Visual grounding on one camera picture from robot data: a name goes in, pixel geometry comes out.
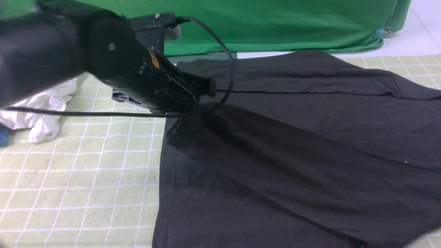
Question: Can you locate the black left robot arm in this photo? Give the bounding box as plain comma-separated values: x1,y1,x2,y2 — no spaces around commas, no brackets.
0,0,216,114

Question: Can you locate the green backdrop cloth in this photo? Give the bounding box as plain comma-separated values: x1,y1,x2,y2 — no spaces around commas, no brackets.
0,0,412,57

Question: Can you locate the blue cloth piece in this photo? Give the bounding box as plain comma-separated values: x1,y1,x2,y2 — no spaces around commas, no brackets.
0,125,10,147

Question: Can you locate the crumpled white garment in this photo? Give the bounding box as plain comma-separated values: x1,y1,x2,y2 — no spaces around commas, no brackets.
0,78,77,143

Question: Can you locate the dark green base bar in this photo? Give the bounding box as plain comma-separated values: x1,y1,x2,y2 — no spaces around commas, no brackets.
166,52,229,64

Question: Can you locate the light green checkered tablecloth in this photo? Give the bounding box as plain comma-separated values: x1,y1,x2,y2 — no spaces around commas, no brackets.
1,55,440,248

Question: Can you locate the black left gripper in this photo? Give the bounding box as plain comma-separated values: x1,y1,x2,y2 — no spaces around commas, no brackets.
103,48,216,114

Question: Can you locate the blue binder clip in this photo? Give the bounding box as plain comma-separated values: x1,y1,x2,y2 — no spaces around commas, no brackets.
374,26,392,40

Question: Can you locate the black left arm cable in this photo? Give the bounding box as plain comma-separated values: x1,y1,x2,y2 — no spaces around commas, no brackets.
7,16,236,118

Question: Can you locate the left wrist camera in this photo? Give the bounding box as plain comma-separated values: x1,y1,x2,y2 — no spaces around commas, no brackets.
129,12,182,54

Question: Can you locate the dark gray long-sleeve top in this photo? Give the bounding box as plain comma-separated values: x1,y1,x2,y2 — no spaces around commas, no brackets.
152,51,441,248

